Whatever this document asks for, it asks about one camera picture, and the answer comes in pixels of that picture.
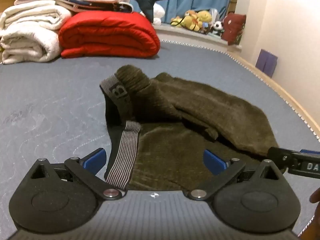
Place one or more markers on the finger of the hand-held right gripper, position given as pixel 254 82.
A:
pixel 290 152
pixel 297 166

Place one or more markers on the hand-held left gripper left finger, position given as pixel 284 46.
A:
pixel 93 158

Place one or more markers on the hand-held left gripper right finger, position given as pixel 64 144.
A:
pixel 212 161

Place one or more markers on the person's right hand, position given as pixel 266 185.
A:
pixel 317 220

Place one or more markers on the grey quilted mattress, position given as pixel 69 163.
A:
pixel 50 105

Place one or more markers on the purple box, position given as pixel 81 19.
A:
pixel 267 62

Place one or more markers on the red folded quilt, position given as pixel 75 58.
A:
pixel 107 35

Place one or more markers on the white window sill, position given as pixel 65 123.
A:
pixel 190 36

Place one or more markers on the panda plush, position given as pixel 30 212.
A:
pixel 218 27

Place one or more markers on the dark red pillow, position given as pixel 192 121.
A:
pixel 233 28

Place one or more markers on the white folded blanket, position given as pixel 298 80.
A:
pixel 25 37

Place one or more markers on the orange yellow plush toy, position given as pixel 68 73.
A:
pixel 192 20

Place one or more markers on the small yellow plush toy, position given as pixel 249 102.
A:
pixel 177 22

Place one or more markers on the yellow bear plush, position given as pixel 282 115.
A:
pixel 205 16

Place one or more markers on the white plush toy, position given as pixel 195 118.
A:
pixel 159 11

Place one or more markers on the wooden bed frame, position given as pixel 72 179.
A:
pixel 287 93

